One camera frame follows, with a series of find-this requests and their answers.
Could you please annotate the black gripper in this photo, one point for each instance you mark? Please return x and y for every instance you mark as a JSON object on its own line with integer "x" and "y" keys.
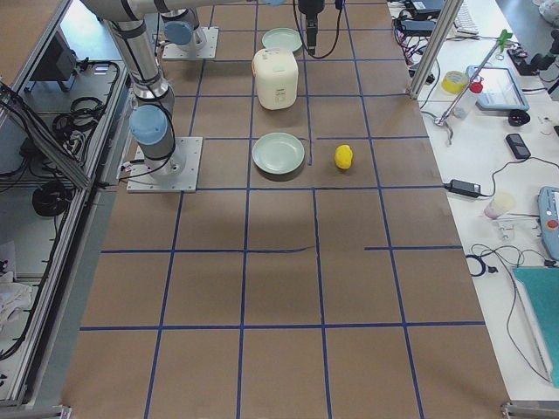
{"x": 309, "y": 10}

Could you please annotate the white rice cooker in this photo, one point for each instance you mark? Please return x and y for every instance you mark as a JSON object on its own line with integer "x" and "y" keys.
{"x": 276, "y": 77}

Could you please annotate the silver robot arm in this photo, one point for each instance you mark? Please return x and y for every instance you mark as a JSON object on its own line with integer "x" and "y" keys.
{"x": 182, "y": 28}
{"x": 128, "y": 30}

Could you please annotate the green plate far side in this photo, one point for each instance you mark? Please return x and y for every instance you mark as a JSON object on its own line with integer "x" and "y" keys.
{"x": 282, "y": 38}

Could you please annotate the green plate near potato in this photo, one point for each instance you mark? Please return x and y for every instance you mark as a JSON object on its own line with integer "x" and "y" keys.
{"x": 278, "y": 153}

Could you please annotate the yellow toy potato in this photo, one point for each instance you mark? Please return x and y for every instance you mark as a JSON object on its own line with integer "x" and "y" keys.
{"x": 343, "y": 157}

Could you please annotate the yellow tape roll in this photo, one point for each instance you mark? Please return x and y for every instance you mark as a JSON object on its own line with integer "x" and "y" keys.
{"x": 454, "y": 82}

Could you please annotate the metal stand rod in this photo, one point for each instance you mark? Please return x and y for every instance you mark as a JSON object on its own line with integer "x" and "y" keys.
{"x": 501, "y": 42}

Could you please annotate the blue teach pendant tablet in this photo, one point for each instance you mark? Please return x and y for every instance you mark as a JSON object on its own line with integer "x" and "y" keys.
{"x": 500, "y": 91}

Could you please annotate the black power adapter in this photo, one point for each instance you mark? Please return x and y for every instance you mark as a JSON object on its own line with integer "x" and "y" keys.
{"x": 463, "y": 188}

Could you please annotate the black phone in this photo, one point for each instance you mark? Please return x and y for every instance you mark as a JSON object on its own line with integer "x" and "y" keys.
{"x": 518, "y": 146}

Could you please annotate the clear plastic cup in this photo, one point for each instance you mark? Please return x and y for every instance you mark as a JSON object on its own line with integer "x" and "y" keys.
{"x": 501, "y": 203}

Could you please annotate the green cutting mat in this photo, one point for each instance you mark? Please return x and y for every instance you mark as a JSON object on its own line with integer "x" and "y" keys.
{"x": 541, "y": 285}

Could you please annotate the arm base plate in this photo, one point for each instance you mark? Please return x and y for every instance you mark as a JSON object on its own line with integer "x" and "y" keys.
{"x": 205, "y": 46}
{"x": 180, "y": 172}

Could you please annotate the aluminium frame post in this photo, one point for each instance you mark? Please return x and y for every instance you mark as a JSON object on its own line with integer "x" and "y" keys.
{"x": 438, "y": 36}

